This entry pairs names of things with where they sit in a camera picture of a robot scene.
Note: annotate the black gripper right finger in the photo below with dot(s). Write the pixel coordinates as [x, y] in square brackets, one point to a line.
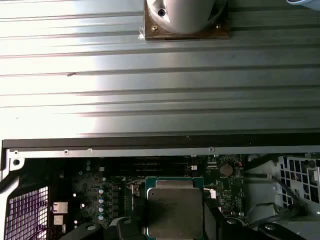
[232, 231]

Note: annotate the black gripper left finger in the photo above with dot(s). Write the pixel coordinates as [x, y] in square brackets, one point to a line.
[125, 232]

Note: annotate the silver CPU chip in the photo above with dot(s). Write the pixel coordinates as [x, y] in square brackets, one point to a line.
[175, 210]

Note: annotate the green motherboard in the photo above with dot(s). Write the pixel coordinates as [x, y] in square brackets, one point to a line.
[230, 187]

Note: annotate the round coin battery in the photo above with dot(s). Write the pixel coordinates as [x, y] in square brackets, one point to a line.
[226, 169]

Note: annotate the black PC case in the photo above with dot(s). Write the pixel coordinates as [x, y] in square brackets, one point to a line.
[150, 145]

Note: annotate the metal disk bay cage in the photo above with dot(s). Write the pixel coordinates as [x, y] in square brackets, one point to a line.
[295, 158]

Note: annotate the brown square base plate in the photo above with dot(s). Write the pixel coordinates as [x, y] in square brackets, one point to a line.
[221, 32]

